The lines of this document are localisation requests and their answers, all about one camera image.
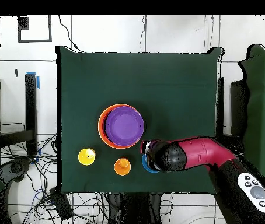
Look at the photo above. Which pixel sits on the purple bowl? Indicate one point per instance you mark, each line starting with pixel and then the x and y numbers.
pixel 124 126

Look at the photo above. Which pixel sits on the large orange bowl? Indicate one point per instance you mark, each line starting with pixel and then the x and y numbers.
pixel 99 130

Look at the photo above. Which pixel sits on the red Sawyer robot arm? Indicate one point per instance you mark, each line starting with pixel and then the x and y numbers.
pixel 204 151

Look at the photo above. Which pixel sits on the small blue bowl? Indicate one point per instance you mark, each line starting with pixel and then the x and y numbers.
pixel 145 166

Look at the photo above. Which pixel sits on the orange cup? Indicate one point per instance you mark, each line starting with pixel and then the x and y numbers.
pixel 122 166

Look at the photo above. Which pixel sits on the yellow cup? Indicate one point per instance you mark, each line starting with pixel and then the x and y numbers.
pixel 86 155

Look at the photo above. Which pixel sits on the dark green table cloth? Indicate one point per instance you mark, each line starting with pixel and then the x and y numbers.
pixel 134 74

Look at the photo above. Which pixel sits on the black power strip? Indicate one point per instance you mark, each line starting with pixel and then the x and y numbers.
pixel 61 204

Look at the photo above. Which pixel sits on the black metal stand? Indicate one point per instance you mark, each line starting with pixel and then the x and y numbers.
pixel 31 105

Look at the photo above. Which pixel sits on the blue tape strip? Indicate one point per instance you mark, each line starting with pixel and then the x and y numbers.
pixel 38 82

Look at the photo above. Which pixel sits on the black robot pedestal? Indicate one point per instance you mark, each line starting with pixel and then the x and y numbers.
pixel 134 207

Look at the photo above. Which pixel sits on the black square frame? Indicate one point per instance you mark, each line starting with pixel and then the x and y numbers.
pixel 23 23

